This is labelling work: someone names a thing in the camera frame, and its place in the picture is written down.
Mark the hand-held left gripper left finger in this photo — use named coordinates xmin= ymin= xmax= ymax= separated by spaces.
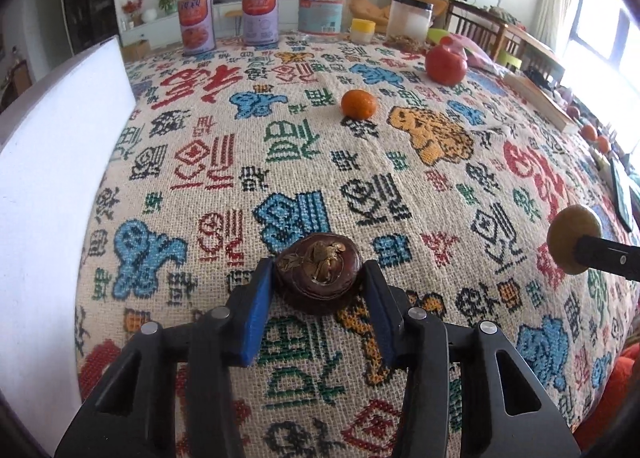
xmin=54 ymin=257 xmax=275 ymax=458

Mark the orange cover book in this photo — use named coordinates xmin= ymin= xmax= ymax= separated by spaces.
xmin=502 ymin=72 xmax=581 ymax=135

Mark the clear labelled plastic jar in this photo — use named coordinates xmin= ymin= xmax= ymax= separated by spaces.
xmin=298 ymin=0 xmax=347 ymax=34

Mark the pink white tin can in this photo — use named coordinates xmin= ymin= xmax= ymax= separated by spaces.
xmin=240 ymin=0 xmax=279 ymax=45
xmin=178 ymin=0 xmax=217 ymax=56

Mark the black smartphone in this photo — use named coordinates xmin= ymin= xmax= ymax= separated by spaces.
xmin=609 ymin=158 xmax=635 ymax=233

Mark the small yellow lid jar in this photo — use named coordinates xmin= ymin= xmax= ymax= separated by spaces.
xmin=349 ymin=18 xmax=376 ymax=43

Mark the dark brown mangosteen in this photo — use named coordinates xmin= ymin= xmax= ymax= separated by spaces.
xmin=274 ymin=234 xmax=364 ymax=313

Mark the wooden chair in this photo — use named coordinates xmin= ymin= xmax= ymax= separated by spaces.
xmin=445 ymin=0 xmax=566 ymax=83

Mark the patterned woven tablecloth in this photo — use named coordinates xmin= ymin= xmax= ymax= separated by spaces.
xmin=75 ymin=32 xmax=640 ymax=458

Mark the round olive-brown fruit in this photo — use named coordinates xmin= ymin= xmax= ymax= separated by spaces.
xmin=546 ymin=204 xmax=603 ymax=275

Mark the pink snack bag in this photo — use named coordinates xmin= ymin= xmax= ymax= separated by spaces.
xmin=427 ymin=28 xmax=501 ymax=76

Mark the orange cushion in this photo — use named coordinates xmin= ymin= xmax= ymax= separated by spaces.
xmin=348 ymin=0 xmax=448 ymax=33

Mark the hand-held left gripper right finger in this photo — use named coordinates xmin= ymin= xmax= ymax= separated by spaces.
xmin=362 ymin=260 xmax=576 ymax=458

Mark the clear jar black lid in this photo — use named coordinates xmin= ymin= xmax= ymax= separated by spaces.
xmin=387 ymin=0 xmax=435 ymax=41

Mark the red flower bunch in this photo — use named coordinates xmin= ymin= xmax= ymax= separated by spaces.
xmin=121 ymin=0 xmax=145 ymax=28

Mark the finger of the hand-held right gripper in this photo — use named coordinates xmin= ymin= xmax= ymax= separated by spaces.
xmin=572 ymin=235 xmax=640 ymax=283

